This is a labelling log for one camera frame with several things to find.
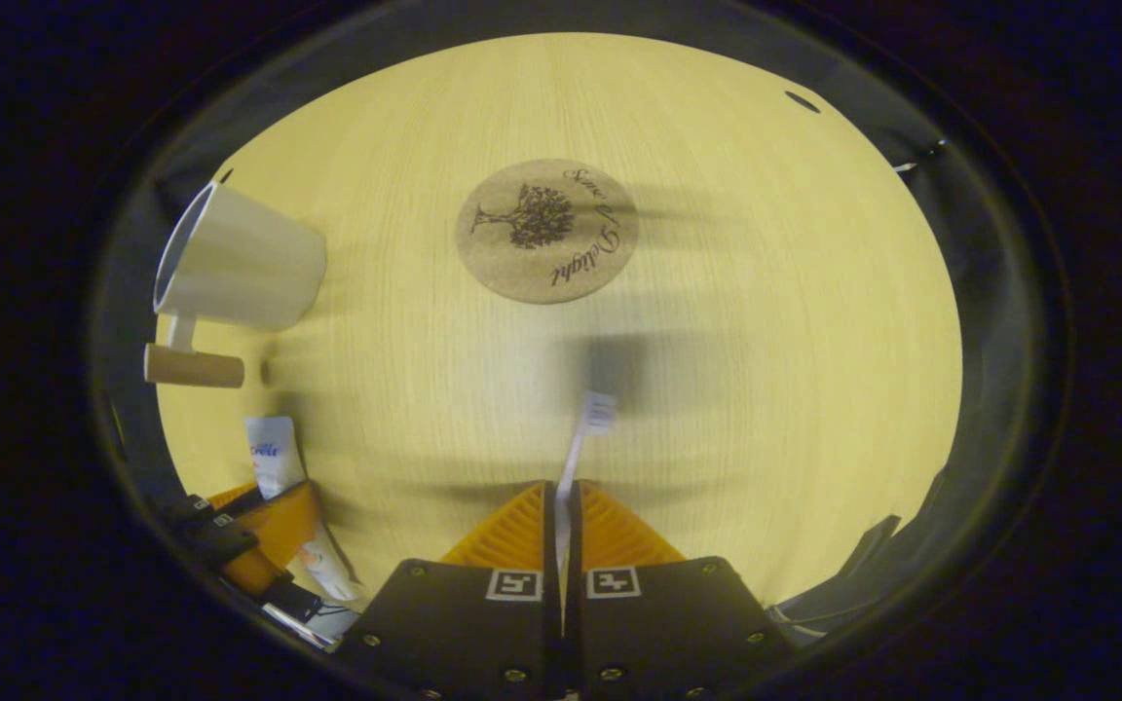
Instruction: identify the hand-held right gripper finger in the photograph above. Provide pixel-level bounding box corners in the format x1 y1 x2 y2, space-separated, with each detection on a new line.
566 479 801 701
332 480 562 701

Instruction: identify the white toothpaste tube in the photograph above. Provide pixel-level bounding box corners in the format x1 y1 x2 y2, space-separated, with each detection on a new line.
243 416 364 603

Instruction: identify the white toothbrush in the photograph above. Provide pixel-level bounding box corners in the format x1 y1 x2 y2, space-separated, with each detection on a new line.
554 391 617 575

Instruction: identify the white cup with wooden handle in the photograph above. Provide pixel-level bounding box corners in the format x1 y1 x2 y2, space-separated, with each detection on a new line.
142 181 328 388

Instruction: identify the round cork coaster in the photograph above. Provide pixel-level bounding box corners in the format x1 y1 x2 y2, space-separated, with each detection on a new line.
455 159 640 306

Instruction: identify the light wooden desktop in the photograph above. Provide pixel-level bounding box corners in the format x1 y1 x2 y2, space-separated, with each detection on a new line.
154 32 963 624

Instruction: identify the white cable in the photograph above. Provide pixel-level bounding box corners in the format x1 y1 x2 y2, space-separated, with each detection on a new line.
890 139 949 176

